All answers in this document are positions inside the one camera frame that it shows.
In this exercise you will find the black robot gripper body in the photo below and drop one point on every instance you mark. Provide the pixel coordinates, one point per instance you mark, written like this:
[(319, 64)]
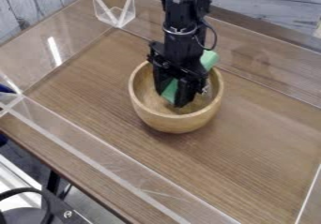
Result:
[(177, 55)]

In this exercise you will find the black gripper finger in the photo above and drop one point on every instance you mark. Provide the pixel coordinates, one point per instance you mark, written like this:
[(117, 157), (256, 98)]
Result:
[(188, 88), (164, 75)]

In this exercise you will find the green rectangular block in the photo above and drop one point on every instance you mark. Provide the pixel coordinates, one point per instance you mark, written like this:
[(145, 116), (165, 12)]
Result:
[(209, 60)]

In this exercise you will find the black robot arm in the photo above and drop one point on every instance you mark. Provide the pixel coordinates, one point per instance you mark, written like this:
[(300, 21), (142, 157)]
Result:
[(185, 17)]

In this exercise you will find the brown wooden bowl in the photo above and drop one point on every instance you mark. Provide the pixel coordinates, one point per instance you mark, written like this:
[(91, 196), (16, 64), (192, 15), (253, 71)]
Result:
[(156, 111)]

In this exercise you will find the black table leg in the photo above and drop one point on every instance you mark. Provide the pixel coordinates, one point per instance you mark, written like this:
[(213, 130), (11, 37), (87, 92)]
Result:
[(54, 182)]

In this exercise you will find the clear acrylic barrier wall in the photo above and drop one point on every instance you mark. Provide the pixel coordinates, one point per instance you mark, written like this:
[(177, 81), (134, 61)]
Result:
[(248, 169)]

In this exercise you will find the clear acrylic corner bracket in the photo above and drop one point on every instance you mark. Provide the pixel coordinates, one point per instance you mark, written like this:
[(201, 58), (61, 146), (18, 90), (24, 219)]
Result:
[(115, 16)]

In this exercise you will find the black metal base plate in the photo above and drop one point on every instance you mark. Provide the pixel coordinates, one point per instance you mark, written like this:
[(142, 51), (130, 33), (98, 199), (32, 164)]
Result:
[(62, 213)]

